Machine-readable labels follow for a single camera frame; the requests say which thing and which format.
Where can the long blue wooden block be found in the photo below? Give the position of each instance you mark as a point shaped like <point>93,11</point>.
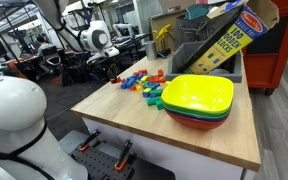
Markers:
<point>131,82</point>

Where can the orange arch block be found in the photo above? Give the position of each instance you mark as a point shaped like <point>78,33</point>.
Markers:
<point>113,81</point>

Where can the metal cup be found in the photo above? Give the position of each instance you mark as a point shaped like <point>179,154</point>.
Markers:
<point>150,50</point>

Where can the wooden blocks cardboard box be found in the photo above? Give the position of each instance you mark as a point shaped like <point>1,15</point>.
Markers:
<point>227,43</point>

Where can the red plastic bowl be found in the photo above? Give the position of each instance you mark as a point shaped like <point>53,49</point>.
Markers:
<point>197,124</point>

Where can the red wooden block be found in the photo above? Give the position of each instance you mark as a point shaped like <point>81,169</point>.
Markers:
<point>160,79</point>
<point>123,81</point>
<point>140,72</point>
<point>160,72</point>
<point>150,79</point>

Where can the teal wooden block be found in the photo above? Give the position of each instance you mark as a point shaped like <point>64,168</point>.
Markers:
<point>150,85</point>

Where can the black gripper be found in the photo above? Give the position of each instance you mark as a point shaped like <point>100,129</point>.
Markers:
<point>104,66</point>

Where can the brown cardboard box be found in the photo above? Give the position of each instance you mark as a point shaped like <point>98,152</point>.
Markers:
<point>160,23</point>

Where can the dark grey fabric crate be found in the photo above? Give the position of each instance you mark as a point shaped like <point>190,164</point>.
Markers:
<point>189,31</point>

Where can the small orange wooden block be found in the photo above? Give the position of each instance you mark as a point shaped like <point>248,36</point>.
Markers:
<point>133,88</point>

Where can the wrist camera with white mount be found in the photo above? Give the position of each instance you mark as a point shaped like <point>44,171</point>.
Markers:
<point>107,53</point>

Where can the yellow wooden block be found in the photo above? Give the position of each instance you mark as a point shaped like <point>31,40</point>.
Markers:
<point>147,90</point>
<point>138,88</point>
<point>167,83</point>
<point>144,78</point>

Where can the black office chair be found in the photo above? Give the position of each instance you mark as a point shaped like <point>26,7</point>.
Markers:
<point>52,58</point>

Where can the seated person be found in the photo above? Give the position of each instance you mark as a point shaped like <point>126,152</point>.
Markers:
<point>43,46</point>

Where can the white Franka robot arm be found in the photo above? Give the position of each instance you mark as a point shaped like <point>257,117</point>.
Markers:
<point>14,106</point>

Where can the teal cloth item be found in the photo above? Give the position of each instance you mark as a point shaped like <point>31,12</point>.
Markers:
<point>195,11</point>

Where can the green wooden block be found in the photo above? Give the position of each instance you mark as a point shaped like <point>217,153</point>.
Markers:
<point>153,101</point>
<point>156,92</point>
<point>150,76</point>
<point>159,105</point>

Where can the grey plastic bin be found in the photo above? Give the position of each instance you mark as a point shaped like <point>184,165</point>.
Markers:
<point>180,56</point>

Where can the red tool cabinet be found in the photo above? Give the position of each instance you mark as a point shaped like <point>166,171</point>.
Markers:
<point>267,63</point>

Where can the green plastic bowl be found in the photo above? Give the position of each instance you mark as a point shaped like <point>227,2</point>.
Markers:
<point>170,109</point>

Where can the yellow clamp tool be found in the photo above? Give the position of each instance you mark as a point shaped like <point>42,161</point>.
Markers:
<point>162,31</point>

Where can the yellow plastic bowl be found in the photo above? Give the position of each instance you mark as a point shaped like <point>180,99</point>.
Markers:
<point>199,91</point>

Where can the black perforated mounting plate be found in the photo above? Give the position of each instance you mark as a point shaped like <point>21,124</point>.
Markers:
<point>100,165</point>

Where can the blue plastic bowl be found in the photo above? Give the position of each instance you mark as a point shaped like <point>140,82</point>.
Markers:
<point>184,117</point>

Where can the blue tool base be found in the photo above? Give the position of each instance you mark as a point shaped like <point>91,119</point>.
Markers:
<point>164,53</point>

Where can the robot stand platform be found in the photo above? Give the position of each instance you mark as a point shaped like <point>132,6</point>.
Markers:
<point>67,140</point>

